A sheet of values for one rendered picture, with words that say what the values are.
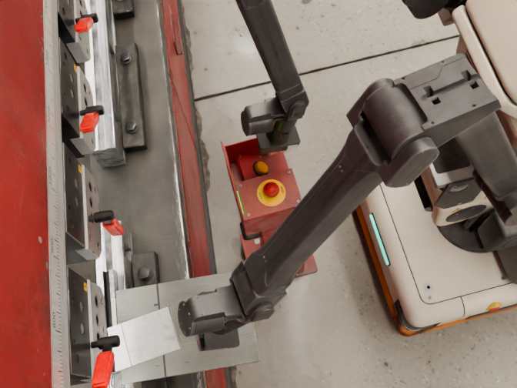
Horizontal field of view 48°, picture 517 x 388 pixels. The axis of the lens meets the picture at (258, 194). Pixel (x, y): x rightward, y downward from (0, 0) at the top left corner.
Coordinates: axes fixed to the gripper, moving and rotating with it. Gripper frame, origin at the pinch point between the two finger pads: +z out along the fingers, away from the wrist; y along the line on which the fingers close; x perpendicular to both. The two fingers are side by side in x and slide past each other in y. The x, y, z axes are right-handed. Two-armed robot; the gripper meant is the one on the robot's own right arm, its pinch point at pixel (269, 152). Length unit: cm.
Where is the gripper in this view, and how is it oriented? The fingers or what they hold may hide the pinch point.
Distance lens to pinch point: 147.0
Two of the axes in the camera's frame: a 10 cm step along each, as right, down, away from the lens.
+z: -1.9, 4.1, 8.9
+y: -9.5, 1.7, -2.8
